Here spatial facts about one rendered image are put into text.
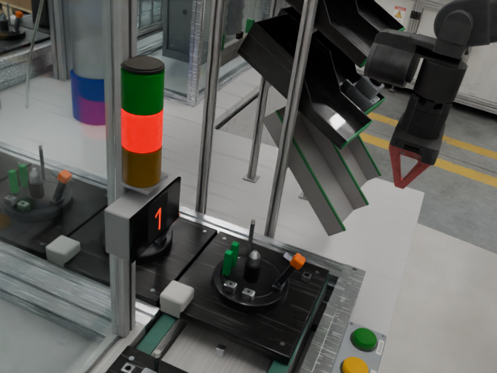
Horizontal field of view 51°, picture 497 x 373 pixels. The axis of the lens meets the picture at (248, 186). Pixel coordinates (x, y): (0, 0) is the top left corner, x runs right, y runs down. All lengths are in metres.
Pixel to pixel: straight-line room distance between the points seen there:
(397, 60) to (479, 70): 4.10
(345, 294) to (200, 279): 0.28
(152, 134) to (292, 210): 0.80
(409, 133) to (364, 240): 0.61
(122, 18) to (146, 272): 0.52
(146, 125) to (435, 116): 0.39
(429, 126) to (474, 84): 4.12
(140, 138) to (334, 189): 0.62
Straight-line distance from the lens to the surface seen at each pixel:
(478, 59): 4.82
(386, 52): 0.74
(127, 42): 0.62
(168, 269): 0.98
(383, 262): 1.28
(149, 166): 0.65
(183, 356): 0.91
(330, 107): 1.07
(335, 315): 0.97
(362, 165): 1.31
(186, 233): 1.07
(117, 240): 0.68
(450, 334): 1.17
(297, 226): 1.32
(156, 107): 0.62
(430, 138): 0.77
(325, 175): 1.15
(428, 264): 1.33
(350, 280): 1.06
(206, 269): 0.99
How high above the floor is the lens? 1.62
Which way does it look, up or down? 32 degrees down
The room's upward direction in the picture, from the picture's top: 8 degrees clockwise
